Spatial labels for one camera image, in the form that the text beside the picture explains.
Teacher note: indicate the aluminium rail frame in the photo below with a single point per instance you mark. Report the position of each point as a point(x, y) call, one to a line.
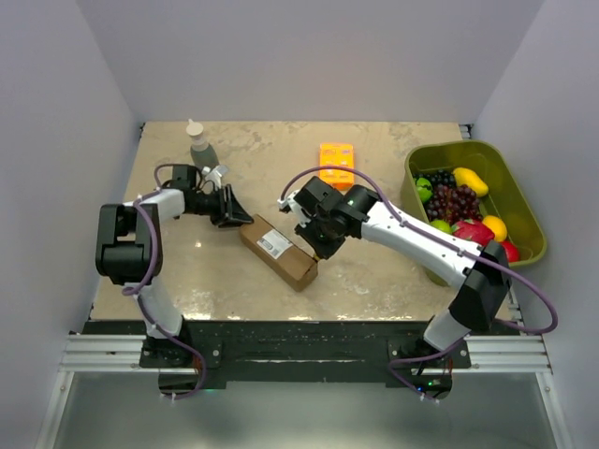
point(483, 354)

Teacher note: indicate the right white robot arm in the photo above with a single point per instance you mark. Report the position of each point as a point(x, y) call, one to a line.
point(475, 271)

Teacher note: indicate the olive green plastic bin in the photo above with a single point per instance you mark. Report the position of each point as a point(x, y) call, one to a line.
point(505, 200)

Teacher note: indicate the yellow lemon fruit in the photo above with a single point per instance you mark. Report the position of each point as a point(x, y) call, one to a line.
point(497, 226)

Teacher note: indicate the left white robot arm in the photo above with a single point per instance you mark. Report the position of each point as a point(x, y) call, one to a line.
point(129, 248)

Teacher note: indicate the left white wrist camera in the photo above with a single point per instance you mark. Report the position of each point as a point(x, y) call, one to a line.
point(214, 175)

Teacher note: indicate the dark purple grape bunch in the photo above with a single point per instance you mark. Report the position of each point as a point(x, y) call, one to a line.
point(437, 177)

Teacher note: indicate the green pear fruit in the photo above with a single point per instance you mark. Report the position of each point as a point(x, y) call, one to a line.
point(424, 189)

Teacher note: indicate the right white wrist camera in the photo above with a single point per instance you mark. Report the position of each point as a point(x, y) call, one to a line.
point(289, 204)

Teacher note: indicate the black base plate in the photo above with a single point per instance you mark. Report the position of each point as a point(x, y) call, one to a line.
point(303, 352)

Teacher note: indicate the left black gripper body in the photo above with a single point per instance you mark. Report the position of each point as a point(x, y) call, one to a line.
point(211, 205)

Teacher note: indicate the red pepper fruit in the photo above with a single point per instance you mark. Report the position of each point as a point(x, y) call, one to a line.
point(473, 230)

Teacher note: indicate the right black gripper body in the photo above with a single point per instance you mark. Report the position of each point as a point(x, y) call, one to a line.
point(320, 229)

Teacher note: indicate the red apple fruit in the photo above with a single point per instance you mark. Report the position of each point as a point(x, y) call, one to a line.
point(511, 251)

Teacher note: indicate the small green lime fruit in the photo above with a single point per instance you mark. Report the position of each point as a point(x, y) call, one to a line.
point(442, 225)

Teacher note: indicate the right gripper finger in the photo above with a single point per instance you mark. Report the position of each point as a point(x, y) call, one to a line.
point(326, 248)
point(311, 236)

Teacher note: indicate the yellow mango fruit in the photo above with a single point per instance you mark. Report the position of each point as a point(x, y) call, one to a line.
point(467, 177)

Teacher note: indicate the red grape bunch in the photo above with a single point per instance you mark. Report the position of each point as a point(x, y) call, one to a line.
point(452, 205)

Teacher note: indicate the orange small carton box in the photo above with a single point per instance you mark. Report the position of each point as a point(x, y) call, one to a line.
point(337, 154)

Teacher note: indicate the brown cardboard express box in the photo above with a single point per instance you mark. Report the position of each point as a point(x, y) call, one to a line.
point(297, 268)

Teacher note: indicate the clear bottle with white cap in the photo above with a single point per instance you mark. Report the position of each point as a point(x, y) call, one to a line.
point(202, 152)

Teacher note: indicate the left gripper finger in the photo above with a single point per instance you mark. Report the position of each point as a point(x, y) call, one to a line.
point(233, 206)
point(231, 222)

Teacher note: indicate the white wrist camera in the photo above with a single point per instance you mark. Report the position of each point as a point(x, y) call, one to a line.
point(214, 175)
point(289, 204)

